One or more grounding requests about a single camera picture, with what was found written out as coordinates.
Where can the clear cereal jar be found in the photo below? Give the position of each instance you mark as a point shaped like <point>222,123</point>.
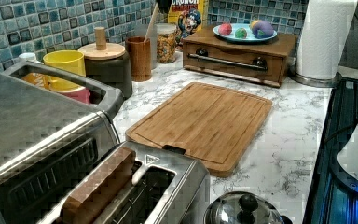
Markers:
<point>166,43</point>

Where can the bamboo cutting board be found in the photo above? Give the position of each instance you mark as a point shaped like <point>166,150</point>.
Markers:
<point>210,123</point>

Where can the steel pot lid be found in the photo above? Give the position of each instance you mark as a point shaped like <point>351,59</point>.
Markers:
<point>242,207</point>

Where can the silver two-slot toaster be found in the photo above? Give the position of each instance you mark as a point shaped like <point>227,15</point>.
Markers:
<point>165,188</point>

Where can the pink bowl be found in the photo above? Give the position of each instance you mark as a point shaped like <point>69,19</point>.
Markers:
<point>80,94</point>

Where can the wooden utensil cup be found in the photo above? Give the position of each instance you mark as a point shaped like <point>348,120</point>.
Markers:
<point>139,50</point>

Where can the yellow mug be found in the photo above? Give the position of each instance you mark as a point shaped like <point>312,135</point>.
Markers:
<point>67,60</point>

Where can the stainless steel toaster oven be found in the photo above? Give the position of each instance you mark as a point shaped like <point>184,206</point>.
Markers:
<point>49,142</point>

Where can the wooden drawer box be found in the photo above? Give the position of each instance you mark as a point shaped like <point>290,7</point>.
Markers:
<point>260,61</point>

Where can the white cap bottle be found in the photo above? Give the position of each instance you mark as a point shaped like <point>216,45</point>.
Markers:
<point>34,78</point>

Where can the dark canister with wooden lid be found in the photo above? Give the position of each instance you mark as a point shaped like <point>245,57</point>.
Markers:
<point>108,63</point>

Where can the white paper towel roll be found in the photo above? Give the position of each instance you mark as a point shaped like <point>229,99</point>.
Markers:
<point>324,34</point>

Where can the light blue plate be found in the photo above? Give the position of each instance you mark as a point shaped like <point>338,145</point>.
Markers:
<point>250,36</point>

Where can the wooden spoon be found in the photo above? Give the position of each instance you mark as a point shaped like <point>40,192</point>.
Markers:
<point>151,23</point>

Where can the cereal box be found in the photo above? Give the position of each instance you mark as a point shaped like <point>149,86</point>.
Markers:
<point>189,16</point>

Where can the yellow toy fruit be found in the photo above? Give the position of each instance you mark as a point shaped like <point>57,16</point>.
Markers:
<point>253,23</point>

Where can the green red toy strawberry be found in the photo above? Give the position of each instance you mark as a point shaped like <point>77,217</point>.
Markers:
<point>241,33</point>

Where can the brown toast slice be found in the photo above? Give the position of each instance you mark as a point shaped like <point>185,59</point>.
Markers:
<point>86,202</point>

